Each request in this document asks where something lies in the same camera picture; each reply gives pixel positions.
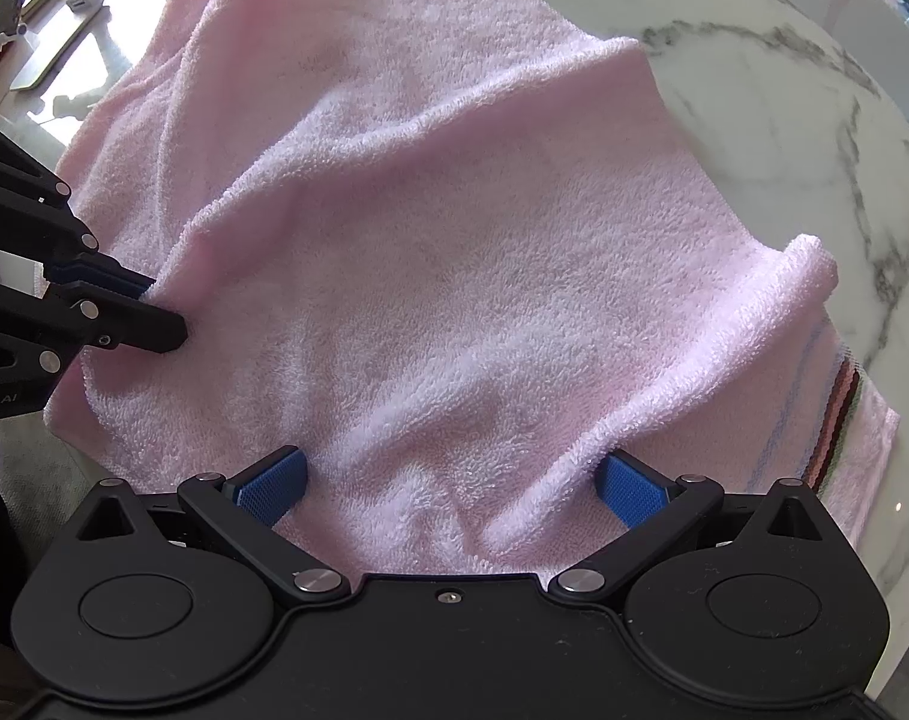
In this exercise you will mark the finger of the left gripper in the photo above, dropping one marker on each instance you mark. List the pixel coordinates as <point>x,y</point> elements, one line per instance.
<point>102,271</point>
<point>106,319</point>

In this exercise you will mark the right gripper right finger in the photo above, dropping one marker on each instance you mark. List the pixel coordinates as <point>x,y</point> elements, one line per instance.
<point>658,513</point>

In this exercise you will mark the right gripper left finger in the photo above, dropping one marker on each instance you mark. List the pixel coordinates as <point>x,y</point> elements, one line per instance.
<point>243,511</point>

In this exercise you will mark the pink terry towel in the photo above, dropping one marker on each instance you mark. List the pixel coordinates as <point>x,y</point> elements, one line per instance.
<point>457,251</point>

